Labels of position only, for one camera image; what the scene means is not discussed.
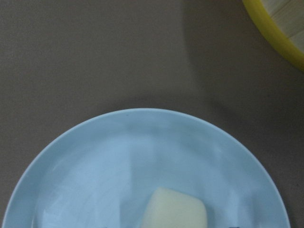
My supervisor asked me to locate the white steamed bun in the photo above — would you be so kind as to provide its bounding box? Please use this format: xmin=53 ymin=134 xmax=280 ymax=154
xmin=141 ymin=187 xmax=208 ymax=228

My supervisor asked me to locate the yellow rimmed bamboo steamer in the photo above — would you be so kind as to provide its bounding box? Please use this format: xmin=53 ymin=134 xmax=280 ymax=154
xmin=242 ymin=0 xmax=304 ymax=71

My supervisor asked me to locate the light blue plate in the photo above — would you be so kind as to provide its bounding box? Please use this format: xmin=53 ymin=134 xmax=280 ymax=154
xmin=2 ymin=108 xmax=290 ymax=228

